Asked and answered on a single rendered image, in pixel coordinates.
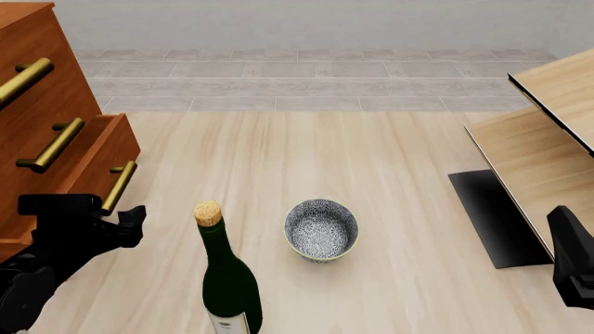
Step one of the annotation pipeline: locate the short brass drawer handle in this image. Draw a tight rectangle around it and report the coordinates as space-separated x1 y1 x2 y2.
100 160 139 217

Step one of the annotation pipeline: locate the pale wooden shelf unit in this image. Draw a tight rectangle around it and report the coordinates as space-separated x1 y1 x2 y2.
447 47 594 270

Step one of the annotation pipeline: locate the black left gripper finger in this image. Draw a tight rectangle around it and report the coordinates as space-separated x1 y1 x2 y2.
116 204 148 250

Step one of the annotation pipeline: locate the wooden cabinet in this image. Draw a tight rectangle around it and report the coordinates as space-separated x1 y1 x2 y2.
0 2 142 263

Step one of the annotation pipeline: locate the long brass drawer handle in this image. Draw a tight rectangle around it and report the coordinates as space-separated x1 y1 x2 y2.
0 57 56 109

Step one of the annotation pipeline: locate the wooden drawer with shortest handle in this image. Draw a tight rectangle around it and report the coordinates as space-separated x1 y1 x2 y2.
0 112 142 263

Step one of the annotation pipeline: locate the mid-length brass drawer handle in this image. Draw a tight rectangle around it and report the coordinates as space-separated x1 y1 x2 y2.
15 117 86 174

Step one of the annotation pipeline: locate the dark green wine bottle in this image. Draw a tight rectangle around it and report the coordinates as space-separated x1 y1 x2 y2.
198 215 264 334

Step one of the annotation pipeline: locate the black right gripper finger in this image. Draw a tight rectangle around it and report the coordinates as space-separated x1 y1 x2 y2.
546 204 594 278

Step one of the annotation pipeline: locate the wooden drawer with mid-length handle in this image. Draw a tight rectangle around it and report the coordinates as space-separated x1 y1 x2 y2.
0 58 104 211

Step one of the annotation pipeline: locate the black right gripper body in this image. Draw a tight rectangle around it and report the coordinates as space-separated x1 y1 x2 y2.
553 267 594 310

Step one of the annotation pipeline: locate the cork stopper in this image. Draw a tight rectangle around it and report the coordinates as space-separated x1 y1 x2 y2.
193 199 224 228

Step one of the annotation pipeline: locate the blue-white patterned bowl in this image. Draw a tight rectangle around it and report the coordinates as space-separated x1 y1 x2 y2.
283 198 360 264

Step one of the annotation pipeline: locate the wooden drawer with longest handle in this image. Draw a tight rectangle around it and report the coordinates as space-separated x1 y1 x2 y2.
0 5 79 133

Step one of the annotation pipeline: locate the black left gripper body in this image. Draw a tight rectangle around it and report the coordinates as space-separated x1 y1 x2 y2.
86 215 126 254

